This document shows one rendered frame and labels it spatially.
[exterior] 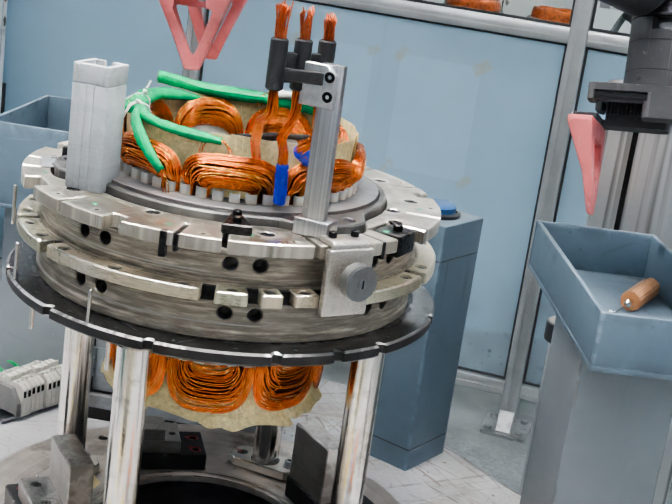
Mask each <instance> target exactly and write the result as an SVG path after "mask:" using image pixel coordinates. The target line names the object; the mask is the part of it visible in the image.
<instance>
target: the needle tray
mask: <svg viewBox="0 0 672 504"><path fill-rule="evenodd" d="M528 267H529V269H530V271H531V272H532V274H533V276H534V277H535V279H536V281H537V282H538V284H539V286H540V288H541V289H542V291H543V293H544V294H545V296H546V298H547V299H548V301H549V303H550V304H551V306H552V308H553V309H554V311H555V313H556V319H555V324H554V329H553V334H552V339H551V344H550V350H549V355H548V360H547V365H546V370H545V375H544V380H543V386H542V391H541V396H540V401H539V406H538V411H537V416H536V421H535V427H534V432H533V437H532V442H531V447H530V452H529V457H528V463H527V468H526V473H525V478H524V483H523V488H522V493H521V498H520V504H652V502H653V498H654V494H655V489H656V485H657V480H658V476H659V472H660V467H661V463H662V458H663V454H664V450H665V445H666V441H667V437H668V432H669V428H670V423H671V419H672V251H671V250H670V249H669V248H668V247H667V246H666V245H665V244H664V243H663V242H662V241H661V240H660V239H659V238H658V237H657V236H656V235H653V234H645V233H637V232H629V231H621V230H612V229H604V228H596V227H588V226H580V225H572V224H564V223H556V222H548V221H540V220H537V222H536V227H535V233H534V238H533V243H532V249H531V254H530V259H529V265H528ZM647 278H654V279H655V280H656V281H657V282H658V283H660V284H659V285H660V290H659V294H657V296H655V297H654V298H653V299H651V300H650V301H649V302H647V303H646V304H645V305H643V306H642V307H640V308H639V309H638V310H635V311H627V310H625V309H624V308H622V309H621V310H619V311H618V312H616V313H613V312H615V311H616V310H617V309H619V308H620V307H622V306H621V303H620V300H621V295H622V294H623V293H624V292H626V291H627V290H629V289H630V288H632V287H633V286H635V285H636V284H638V283H639V282H641V281H642V280H643V279H647ZM609 310H612V311H613V312H609Z"/></svg>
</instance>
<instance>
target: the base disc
mask: <svg viewBox="0 0 672 504"><path fill-rule="evenodd" d="M177 425H178V429H179V431H182V432H200V433H201V436H202V440H203V444H204V448H205V451H206V456H207V458H206V466H205V469H204V470H180V469H141V472H140V482H139V486H140V485H145V484H151V483H159V482H174V481H186V482H201V483H210V484H216V485H222V486H226V487H230V488H234V489H238V490H241V491H244V492H247V493H250V494H253V495H255V496H258V497H260V498H262V499H264V500H266V501H268V502H270V503H272V504H294V503H293V502H292V501H291V500H290V499H289V498H288V497H287V496H286V495H285V489H286V482H287V480H286V481H281V480H278V479H275V478H272V477H269V476H266V475H263V474H260V473H257V472H254V471H251V470H248V469H245V468H241V467H238V466H235V465H233V464H232V462H231V460H230V459H229V458H230V452H231V451H233V450H234V449H235V448H236V447H238V446H250V447H253V446H254V438H255V433H249V432H243V431H236V432H231V431H228V430H225V429H223V428H214V429H209V428H206V427H204V426H203V425H191V424H177ZM109 427H110V426H109ZM109 427H101V428H95V429H89V430H87V434H86V443H85V451H88V452H89V453H90V456H92V457H95V458H97V459H98V462H99V464H100V467H99V471H98V472H97V473H95V474H94V475H95V476H96V478H97V479H98V480H99V481H100V482H101V483H100V484H99V485H98V486H97V487H95V488H94V489H92V500H91V504H100V503H101V502H102V501H103V493H104V482H105V471H106V460H107V449H108V438H109ZM51 439H52V438H51ZM51 439H48V440H45V441H42V442H39V443H36V444H33V445H31V446H28V447H26V448H24V449H21V450H19V451H17V452H15V453H13V454H11V455H9V456H8V457H6V458H4V459H2V460H1V461H0V504H4V498H5V486H6V485H7V484H17V483H19V479H23V478H33V477H37V475H38V474H40V473H42V472H44V471H45V470H47V469H49V465H50V452H51ZM293 446H294V443H291V442H288V441H284V440H281V448H280V454H279V456H281V457H285V458H288V459H292V453H293ZM364 495H365V496H366V497H367V498H368V499H370V500H371V501H372V502H373V503H374V504H400V503H399V502H398V501H397V500H396V499H395V498H394V497H393V496H392V495H391V494H390V493H389V492H388V491H386V490H385V489H384V488H383V487H381V486H380V485H379V484H377V483H376V482H375V481H373V480H372V479H370V478H369V477H367V476H366V482H365V488H364Z"/></svg>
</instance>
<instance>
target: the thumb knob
mask: <svg viewBox="0 0 672 504"><path fill-rule="evenodd" d="M376 285H377V275H376V273H375V271H374V270H373V269H372V268H371V267H369V266H367V265H365V264H363V263H360V262H356V263H352V264H350V265H349V266H348V267H346V268H345V270H344V271H343V272H342V274H341V276H340V280H339V288H340V291H341V293H342V294H343V295H344V296H346V297H347V298H349V299H350V300H352V301H355V302H361V301H364V300H366V299H368V298H369V297H370V296H371V295H372V294H373V292H374V290H375V288H376Z"/></svg>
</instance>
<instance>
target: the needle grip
mask: <svg viewBox="0 0 672 504"><path fill-rule="evenodd" d="M659 284H660V283H658V282H657V281H656V280H655V279H654V278H647V279H643V280H642V281H641V282H639V283H638V284H636V285H635V286H633V287H632V288H630V289H629V290H627V291H626V292H624V293H623V294H622V295H621V300H620V303H621V306H623V305H624V301H625V300H626V299H627V298H632V299H633V301H634V304H633V305H632V306H630V307H626V306H625V307H623V308H624V309H625V310H627V311H635V310H638V309H639V308H640V307H642V306H643V305H645V304H646V303H647V302H649V301H650V300H651V299H653V298H654V297H655V296H657V294H659V290H660V285H659Z"/></svg>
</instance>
